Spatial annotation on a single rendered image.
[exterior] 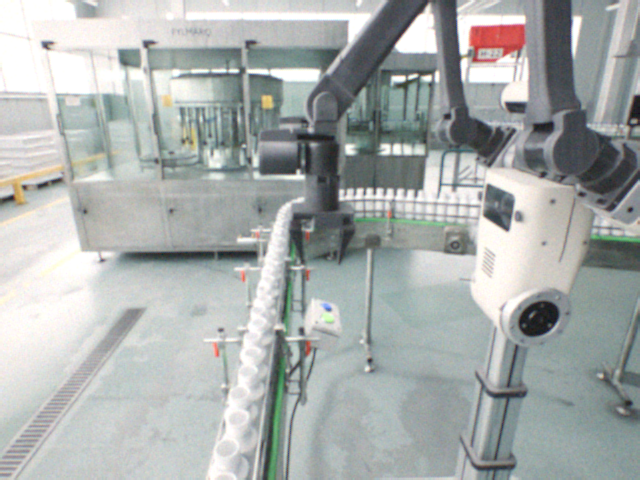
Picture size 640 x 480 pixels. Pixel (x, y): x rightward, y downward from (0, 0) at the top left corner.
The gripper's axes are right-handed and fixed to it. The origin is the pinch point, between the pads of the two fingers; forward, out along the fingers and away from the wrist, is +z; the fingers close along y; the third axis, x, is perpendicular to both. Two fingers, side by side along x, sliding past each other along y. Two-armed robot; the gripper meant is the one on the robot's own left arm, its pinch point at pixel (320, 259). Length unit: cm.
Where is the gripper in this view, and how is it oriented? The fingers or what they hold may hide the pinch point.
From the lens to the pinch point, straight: 66.4
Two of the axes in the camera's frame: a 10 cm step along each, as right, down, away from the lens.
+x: -0.3, -3.3, 9.4
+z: -0.2, 9.4, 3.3
